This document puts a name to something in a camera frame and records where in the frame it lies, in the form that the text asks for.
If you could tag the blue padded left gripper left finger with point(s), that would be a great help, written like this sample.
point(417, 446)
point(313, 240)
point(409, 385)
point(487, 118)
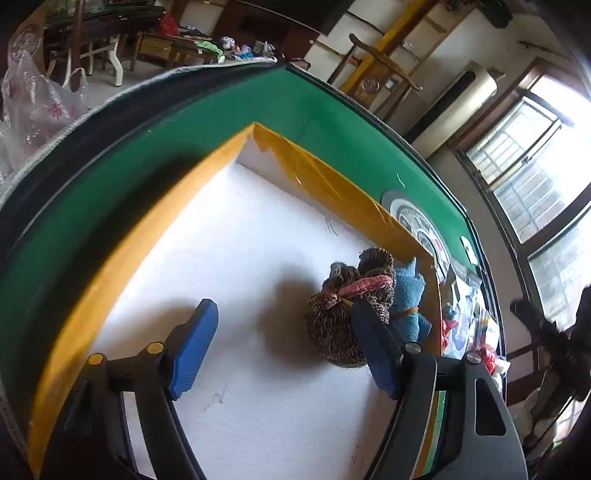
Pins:
point(91, 439)

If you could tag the white foam box yellow tape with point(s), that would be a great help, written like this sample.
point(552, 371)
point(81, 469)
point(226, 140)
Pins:
point(254, 227)

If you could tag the white standing air conditioner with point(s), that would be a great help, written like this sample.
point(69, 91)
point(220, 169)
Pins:
point(452, 109)

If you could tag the green mahjong table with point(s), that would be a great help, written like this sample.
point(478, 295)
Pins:
point(66, 210)

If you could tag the blue white packets on table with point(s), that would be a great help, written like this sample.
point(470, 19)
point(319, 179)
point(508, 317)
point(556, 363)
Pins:
point(478, 330)

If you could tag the small red plastic bag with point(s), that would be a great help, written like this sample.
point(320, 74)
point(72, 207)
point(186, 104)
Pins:
point(447, 326)

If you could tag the low wooden coffee table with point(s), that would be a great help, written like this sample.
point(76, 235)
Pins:
point(170, 51)

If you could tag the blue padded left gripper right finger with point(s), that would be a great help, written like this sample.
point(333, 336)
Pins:
point(478, 439)

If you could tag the wooden chair by wall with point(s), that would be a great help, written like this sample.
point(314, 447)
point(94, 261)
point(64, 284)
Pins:
point(373, 81)

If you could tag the clear plastic bag red print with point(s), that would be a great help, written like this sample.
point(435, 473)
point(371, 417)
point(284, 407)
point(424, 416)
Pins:
point(35, 109)

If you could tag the brown knitted yarn bundle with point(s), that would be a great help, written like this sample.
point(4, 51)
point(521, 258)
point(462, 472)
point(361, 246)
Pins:
point(329, 315)

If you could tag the window with metal bars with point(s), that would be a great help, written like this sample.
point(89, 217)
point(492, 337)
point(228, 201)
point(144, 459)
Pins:
point(529, 154)

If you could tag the blue towel with rubber band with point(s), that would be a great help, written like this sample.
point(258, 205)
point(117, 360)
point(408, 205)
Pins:
point(405, 315)

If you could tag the round mahjong table centre panel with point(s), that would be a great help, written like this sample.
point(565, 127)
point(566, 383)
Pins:
point(419, 224)

